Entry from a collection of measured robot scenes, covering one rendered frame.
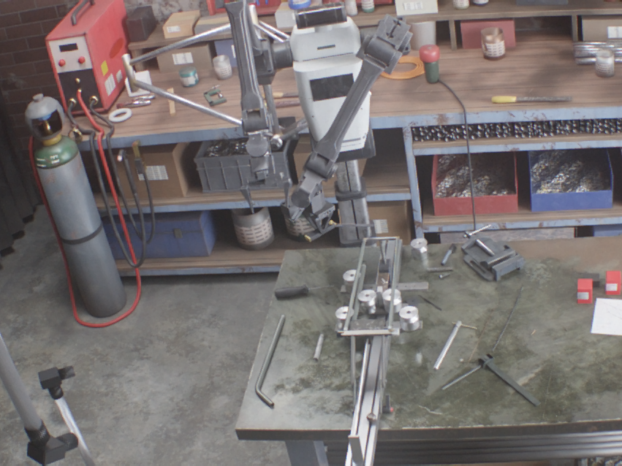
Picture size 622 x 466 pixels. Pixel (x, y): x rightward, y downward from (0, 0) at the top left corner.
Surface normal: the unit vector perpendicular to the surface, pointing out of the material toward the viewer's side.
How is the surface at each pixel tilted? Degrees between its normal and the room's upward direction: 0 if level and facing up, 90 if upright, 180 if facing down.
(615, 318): 0
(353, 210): 90
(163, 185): 89
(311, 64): 0
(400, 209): 90
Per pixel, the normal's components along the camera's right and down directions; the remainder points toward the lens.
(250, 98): -0.01, 0.22
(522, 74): -0.15, -0.81
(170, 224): -0.15, 0.58
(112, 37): 0.98, -0.04
